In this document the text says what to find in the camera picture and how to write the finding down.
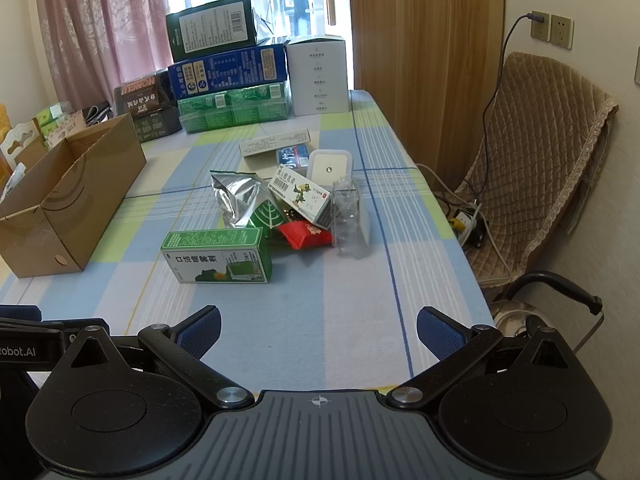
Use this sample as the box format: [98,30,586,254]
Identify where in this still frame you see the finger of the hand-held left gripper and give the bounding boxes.
[42,316,112,345]
[0,304,44,322]

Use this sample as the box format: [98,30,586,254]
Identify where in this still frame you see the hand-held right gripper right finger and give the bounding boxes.
[389,305,590,409]

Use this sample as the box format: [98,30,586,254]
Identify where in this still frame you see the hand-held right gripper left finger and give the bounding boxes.
[50,304,255,409]

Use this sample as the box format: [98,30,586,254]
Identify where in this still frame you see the green spray carton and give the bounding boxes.
[160,227,274,285]

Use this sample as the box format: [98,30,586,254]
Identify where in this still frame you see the brown cardboard box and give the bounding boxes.
[0,112,148,279]

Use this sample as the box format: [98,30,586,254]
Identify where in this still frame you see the green leaf-pattern packet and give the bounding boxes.
[248,199,288,239]

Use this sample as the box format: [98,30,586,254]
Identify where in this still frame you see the silver foil tea bag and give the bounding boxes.
[210,170,264,232]

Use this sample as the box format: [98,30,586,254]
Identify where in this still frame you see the red snack packet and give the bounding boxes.
[276,219,334,251]

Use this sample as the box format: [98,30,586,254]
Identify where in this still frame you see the clear bag with black cable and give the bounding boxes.
[331,174,372,260]

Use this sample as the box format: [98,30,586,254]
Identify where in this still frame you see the white medicine box green figure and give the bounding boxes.
[269,163,334,227]

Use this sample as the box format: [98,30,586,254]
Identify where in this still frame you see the white small carton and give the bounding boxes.
[238,129,311,160]

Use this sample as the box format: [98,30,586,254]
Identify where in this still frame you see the blue dental floss box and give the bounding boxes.
[275,143,312,169]

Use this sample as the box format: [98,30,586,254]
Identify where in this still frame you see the white power strip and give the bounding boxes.
[447,205,488,249]

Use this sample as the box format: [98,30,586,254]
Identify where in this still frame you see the white card hanger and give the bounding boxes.
[0,119,47,171]

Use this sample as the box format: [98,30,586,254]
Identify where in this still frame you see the chair with quilted beige cover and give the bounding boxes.
[452,51,619,288]

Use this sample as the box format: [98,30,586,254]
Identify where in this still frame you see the white square night light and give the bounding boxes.
[305,149,354,189]

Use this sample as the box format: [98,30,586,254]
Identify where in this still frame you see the green shrink-wrapped packs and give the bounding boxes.
[177,81,292,135]

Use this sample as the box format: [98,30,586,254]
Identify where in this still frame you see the black food tray brown sleeve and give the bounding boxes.
[114,69,173,113]

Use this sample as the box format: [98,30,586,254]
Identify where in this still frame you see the blue printed box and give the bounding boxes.
[168,44,289,101]

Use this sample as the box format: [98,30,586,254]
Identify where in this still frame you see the wooden door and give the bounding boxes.
[347,0,506,186]

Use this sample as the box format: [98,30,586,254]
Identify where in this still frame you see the white tall box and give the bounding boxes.
[285,35,350,117]

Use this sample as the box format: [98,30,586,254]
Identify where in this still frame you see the dark green box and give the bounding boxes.
[165,0,259,61]

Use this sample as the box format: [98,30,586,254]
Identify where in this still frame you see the pink patterned curtain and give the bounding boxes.
[30,0,173,111]

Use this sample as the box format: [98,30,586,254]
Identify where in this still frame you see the black metal chair frame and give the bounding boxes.
[507,270,606,352]

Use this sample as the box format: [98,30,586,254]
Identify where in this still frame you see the white cable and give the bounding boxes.
[418,162,481,211]

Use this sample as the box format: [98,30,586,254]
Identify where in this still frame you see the white bags with black handle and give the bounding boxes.
[82,102,119,124]

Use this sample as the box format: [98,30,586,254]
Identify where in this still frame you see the purple charger cable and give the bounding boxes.
[481,11,546,206]

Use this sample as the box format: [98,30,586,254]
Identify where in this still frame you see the beige wall socket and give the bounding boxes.
[530,10,551,42]
[550,13,574,50]

